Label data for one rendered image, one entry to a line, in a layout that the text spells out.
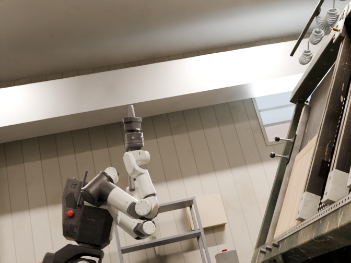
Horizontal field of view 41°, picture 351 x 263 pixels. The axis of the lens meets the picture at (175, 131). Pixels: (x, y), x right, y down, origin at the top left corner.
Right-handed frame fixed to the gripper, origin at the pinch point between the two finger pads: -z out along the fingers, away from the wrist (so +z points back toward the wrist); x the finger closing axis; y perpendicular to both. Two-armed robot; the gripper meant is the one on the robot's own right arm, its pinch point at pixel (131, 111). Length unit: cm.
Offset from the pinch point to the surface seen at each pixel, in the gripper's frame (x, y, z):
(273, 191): 109, 37, 51
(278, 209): 82, 45, 61
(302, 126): 108, 61, 12
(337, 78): 46, 93, -5
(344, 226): -32, 96, 57
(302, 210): 14, 73, 55
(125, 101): 272, -169, -61
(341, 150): -6, 96, 31
